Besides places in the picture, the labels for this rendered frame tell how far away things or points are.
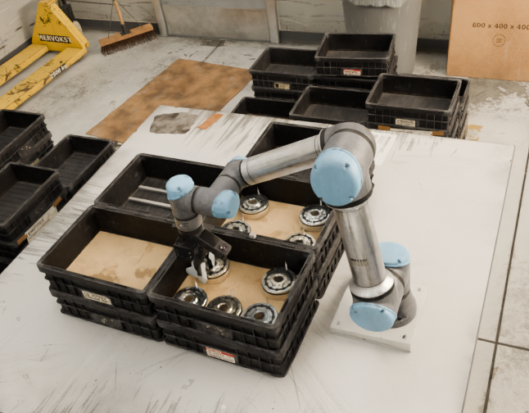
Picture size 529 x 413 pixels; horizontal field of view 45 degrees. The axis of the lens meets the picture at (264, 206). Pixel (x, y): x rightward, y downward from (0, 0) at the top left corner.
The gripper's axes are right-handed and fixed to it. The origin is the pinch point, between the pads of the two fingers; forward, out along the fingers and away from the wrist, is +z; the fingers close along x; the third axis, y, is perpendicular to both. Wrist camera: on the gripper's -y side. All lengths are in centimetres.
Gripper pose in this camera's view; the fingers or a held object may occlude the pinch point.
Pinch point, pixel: (209, 274)
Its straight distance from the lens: 191.6
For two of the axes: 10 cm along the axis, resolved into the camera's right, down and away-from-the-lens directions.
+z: 1.3, 7.6, 6.4
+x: -3.6, 6.3, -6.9
